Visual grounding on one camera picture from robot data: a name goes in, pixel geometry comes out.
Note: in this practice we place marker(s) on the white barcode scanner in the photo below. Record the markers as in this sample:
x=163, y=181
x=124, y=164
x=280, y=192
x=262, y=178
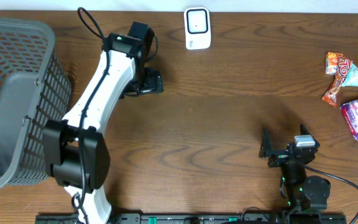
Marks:
x=197, y=28

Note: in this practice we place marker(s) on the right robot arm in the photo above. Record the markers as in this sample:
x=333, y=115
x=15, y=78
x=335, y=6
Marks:
x=307, y=195

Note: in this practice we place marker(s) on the small orange tissue packet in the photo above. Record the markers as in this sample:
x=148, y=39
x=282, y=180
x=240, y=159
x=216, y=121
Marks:
x=332, y=63

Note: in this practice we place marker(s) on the grey plastic mesh basket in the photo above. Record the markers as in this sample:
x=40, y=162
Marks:
x=34, y=88

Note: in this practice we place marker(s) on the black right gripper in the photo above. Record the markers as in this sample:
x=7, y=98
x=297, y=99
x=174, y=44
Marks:
x=279, y=157

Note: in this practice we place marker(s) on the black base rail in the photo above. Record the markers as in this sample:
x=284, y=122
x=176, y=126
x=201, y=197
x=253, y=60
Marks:
x=133, y=218

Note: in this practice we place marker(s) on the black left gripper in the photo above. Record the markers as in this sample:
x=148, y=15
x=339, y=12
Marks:
x=153, y=83

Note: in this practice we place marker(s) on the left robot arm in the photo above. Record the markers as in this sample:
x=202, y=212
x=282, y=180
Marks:
x=76, y=155

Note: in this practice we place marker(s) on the orange snack bar wrapper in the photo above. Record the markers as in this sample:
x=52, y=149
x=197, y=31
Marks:
x=343, y=67

